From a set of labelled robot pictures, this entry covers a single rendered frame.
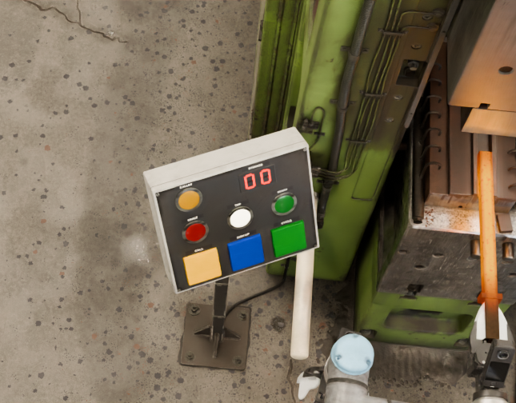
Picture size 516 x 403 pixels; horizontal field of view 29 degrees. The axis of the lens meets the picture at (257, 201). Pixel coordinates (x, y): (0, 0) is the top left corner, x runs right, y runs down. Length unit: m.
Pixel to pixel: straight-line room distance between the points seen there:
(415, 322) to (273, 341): 0.45
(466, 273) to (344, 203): 0.38
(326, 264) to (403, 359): 0.39
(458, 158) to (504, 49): 0.59
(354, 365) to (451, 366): 1.43
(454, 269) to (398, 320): 0.53
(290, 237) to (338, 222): 0.65
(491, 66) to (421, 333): 1.39
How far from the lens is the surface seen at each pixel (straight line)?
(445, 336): 3.13
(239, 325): 3.17
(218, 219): 2.11
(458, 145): 2.39
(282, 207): 2.14
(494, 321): 2.19
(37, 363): 3.18
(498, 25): 1.78
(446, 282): 2.68
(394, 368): 3.20
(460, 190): 2.34
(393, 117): 2.31
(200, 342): 3.15
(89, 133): 3.47
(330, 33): 2.03
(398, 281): 2.68
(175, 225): 2.08
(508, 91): 1.95
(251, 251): 2.17
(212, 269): 2.17
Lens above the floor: 3.02
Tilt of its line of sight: 65 degrees down
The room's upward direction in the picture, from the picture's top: 8 degrees clockwise
